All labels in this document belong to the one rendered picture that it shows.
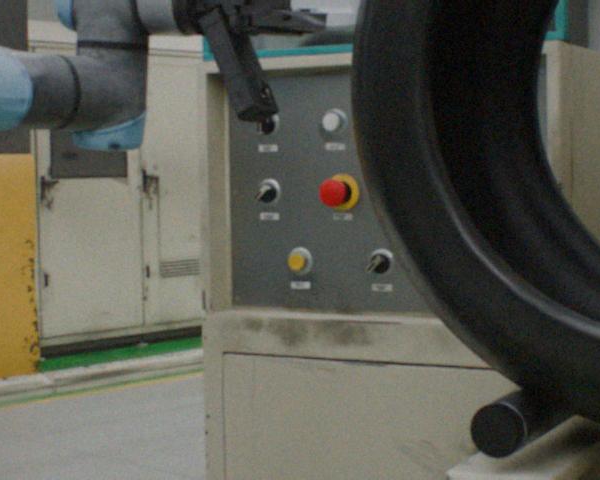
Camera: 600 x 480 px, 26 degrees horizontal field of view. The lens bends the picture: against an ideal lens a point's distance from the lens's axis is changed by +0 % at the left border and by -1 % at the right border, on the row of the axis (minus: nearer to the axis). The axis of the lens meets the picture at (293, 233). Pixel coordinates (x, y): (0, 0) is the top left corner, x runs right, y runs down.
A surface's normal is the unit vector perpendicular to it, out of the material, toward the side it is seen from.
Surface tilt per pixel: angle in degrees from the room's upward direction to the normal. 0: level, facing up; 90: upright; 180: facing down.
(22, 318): 87
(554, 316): 99
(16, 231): 90
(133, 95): 96
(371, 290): 90
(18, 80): 81
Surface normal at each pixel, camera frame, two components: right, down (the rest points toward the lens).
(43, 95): 0.76, 0.20
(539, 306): -0.54, 0.22
